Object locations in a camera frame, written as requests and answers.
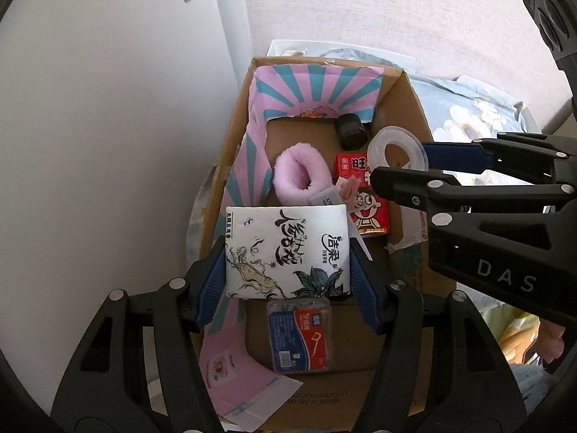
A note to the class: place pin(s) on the white wardrobe door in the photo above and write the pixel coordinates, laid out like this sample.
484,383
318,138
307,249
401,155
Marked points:
112,144

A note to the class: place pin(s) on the blue fleece cloth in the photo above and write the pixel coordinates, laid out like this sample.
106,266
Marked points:
534,388

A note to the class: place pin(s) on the white printed tissue packet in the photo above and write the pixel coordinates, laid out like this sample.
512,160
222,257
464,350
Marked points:
288,252

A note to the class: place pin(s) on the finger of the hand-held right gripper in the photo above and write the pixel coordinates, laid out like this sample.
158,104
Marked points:
405,187
450,155

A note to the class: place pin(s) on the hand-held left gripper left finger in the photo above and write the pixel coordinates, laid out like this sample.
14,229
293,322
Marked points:
212,279

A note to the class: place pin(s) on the brown cardboard box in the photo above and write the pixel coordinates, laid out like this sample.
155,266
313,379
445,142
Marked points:
414,275

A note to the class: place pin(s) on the person's right hand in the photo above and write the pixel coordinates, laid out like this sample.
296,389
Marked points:
550,340

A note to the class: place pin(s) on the clear floss pick box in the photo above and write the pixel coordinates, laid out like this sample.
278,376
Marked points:
297,338

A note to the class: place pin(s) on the red milk carton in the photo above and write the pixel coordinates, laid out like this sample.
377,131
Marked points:
365,216

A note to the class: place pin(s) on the dark small jar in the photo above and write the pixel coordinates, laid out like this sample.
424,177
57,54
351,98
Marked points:
350,131

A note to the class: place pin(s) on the pink fluffy sock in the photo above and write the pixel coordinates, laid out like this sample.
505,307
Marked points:
293,176

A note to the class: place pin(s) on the white plastic clip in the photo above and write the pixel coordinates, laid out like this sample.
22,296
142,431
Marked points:
376,144

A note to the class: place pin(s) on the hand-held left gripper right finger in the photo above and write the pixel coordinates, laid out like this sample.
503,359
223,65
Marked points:
365,288

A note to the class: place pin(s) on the pink teal striped paper lining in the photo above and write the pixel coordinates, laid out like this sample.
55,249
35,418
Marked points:
252,158

